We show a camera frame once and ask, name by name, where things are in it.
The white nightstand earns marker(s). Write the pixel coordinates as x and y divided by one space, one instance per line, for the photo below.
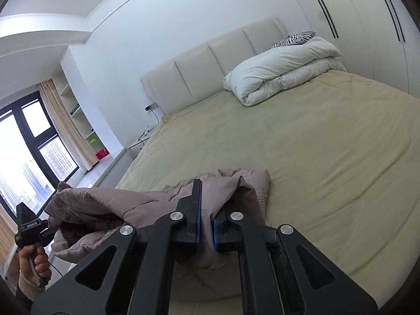
139 146

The white built-in shelf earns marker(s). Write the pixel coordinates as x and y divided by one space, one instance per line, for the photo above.
82 115

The person's left hand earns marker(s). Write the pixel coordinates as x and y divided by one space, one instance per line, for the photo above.
41 262

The cream padded headboard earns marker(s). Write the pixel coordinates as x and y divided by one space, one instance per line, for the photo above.
203 72

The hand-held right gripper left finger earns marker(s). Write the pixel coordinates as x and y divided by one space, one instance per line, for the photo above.
196 233

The mauve hooded puffer coat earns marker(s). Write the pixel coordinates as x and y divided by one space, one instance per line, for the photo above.
147 206

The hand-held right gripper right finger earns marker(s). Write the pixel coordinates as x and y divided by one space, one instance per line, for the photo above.
216 233

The bed with beige sheet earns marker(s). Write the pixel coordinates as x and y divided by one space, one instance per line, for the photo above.
311 157

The green box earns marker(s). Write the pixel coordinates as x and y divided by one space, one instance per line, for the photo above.
92 140

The zebra print pillow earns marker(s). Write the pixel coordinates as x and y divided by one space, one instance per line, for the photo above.
293 40

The red box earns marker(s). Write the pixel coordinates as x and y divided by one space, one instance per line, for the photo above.
102 154

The wall power socket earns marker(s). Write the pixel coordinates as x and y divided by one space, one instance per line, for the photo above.
152 106

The white folded duvet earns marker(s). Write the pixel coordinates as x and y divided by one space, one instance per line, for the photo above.
282 69

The white wardrobe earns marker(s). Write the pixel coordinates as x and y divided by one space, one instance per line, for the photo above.
367 26

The black framed window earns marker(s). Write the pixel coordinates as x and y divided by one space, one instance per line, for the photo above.
31 157

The beige curtain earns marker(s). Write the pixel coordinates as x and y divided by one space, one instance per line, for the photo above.
67 128

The person's left forearm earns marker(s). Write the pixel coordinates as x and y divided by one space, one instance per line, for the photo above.
28 288

